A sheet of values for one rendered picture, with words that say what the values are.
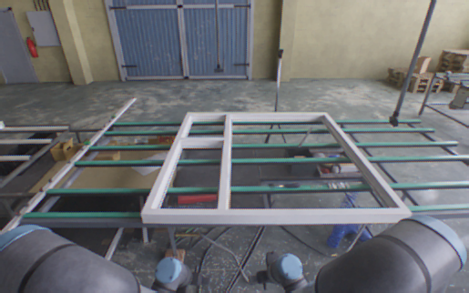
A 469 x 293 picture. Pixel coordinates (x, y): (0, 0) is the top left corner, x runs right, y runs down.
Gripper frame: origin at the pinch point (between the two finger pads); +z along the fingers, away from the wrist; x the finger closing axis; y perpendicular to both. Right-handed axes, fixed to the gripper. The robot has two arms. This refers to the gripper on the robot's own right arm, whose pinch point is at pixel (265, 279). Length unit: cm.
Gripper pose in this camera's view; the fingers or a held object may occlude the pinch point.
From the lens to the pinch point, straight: 131.9
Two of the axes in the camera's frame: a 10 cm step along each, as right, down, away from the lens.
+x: 9.7, 0.0, 2.3
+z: -1.8, 6.0, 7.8
